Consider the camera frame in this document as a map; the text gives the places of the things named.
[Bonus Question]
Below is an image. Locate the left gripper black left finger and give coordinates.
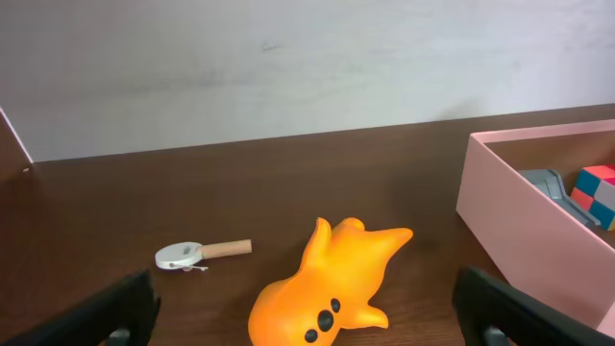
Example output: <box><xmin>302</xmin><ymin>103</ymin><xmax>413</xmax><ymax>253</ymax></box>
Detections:
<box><xmin>3</xmin><ymin>270</ymin><xmax>161</xmax><ymax>346</ymax></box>

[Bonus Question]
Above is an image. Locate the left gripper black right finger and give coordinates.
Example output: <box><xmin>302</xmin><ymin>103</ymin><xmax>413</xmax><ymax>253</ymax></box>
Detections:
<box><xmin>453</xmin><ymin>267</ymin><xmax>614</xmax><ymax>346</ymax></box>

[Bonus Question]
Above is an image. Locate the pink cardboard box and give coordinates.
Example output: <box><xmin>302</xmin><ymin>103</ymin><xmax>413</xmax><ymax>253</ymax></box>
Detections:
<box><xmin>456</xmin><ymin>120</ymin><xmax>614</xmax><ymax>335</ymax></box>

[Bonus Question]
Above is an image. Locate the grey yellow toy car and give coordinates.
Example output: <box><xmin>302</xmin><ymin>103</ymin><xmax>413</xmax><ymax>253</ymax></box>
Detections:
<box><xmin>519</xmin><ymin>169</ymin><xmax>601</xmax><ymax>229</ymax></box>

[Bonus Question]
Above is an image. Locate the colourful puzzle cube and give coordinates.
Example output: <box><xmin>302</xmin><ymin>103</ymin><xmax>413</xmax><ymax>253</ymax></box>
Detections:
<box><xmin>571</xmin><ymin>164</ymin><xmax>615</xmax><ymax>232</ymax></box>

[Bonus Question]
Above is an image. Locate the orange rubber toy animal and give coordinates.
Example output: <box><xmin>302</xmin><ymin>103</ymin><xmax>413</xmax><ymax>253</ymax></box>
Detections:
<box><xmin>248</xmin><ymin>217</ymin><xmax>413</xmax><ymax>346</ymax></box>

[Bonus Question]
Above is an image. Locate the white disc with wooden handle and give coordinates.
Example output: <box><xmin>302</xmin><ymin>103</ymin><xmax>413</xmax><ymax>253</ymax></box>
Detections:
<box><xmin>155</xmin><ymin>239</ymin><xmax>252</xmax><ymax>271</ymax></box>

